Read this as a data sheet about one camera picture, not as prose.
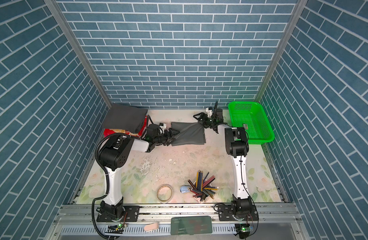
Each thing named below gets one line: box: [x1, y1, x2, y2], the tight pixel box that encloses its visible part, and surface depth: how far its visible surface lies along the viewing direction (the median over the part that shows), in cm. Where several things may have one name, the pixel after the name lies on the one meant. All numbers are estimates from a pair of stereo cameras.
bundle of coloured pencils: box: [187, 170, 219, 202], surface depth 74 cm
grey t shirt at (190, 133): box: [171, 121, 207, 147], surface depth 106 cm
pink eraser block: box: [144, 222, 159, 231], surface depth 70 cm
